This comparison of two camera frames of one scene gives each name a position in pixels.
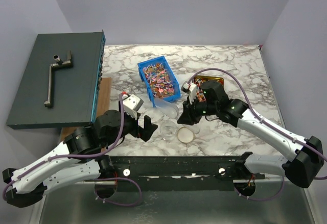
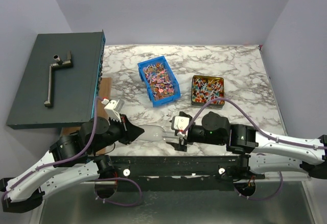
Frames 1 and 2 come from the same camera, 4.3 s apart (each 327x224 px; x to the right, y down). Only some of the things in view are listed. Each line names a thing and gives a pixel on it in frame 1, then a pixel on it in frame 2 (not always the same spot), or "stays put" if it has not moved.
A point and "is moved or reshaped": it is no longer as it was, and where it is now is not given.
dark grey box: (74, 91) stays put
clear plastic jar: (168, 130) is moved or reshaped
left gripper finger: (146, 132) -> (128, 132)
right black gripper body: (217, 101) -> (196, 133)
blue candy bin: (159, 80) stays put
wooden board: (102, 104) stays put
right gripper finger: (191, 115) -> (181, 147)
